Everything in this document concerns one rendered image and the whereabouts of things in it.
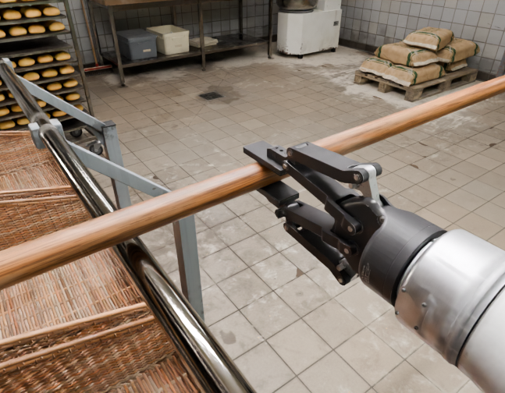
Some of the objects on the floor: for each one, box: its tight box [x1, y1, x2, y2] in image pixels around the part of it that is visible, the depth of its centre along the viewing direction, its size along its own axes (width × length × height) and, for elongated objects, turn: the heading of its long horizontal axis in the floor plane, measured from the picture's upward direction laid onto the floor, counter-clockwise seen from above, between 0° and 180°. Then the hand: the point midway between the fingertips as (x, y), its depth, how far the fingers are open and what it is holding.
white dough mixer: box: [276, 0, 342, 59], centre depth 543 cm, size 92×59×132 cm, turn 126°
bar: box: [0, 58, 258, 393], centre depth 97 cm, size 31×127×118 cm, turn 36°
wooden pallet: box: [354, 67, 478, 102], centre depth 459 cm, size 120×80×14 cm, turn 126°
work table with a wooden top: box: [87, 0, 273, 87], centre depth 502 cm, size 220×80×90 cm, turn 126°
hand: (269, 171), depth 46 cm, fingers closed on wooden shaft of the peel, 3 cm apart
